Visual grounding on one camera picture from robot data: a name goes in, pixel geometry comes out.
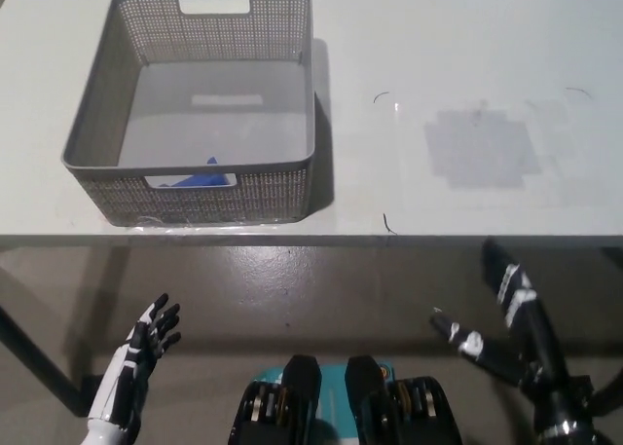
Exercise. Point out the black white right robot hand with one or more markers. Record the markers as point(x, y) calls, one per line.
point(535, 338)

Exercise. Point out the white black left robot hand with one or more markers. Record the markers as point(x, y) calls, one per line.
point(121, 367)

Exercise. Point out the blue chess rook piece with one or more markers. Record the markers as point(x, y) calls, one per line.
point(199, 179)

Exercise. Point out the black metal table leg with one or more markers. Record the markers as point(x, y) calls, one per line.
point(39, 362)

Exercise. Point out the black teal robot body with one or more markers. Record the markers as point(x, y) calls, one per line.
point(302, 406)

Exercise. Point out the grey tape patch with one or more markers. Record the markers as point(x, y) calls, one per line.
point(479, 145)

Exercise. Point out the grey perforated plastic basket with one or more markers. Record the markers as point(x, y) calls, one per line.
point(219, 119)

